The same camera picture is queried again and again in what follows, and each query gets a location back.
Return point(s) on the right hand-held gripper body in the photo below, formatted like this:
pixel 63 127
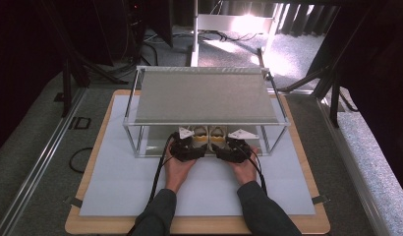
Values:
pixel 239 152

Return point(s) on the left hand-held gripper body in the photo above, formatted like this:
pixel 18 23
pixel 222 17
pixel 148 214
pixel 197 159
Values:
pixel 183 150

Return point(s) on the metal two-tier shoe rack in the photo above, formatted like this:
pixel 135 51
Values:
pixel 206 98

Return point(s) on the person's right hand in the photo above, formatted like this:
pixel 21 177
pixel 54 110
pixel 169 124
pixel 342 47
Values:
pixel 247 170

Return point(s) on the person's left hand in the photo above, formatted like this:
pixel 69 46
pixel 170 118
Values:
pixel 175 172

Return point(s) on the light blue mat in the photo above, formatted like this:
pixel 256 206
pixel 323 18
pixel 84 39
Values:
pixel 124 183

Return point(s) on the black metal stand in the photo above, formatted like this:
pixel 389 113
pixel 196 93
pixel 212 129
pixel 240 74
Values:
pixel 334 105
pixel 66 91

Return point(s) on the black equipment tower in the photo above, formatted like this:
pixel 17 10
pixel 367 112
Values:
pixel 135 26

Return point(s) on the dark pleated curtain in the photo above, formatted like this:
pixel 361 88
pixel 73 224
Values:
pixel 301 19

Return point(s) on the white metal frame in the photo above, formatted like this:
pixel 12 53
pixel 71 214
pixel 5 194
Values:
pixel 194 39

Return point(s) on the metal floor rail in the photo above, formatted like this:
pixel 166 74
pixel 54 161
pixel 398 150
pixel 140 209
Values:
pixel 35 170
pixel 350 170

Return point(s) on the black rectangular floor bracket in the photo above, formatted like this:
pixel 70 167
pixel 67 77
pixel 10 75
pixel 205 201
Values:
pixel 72 123

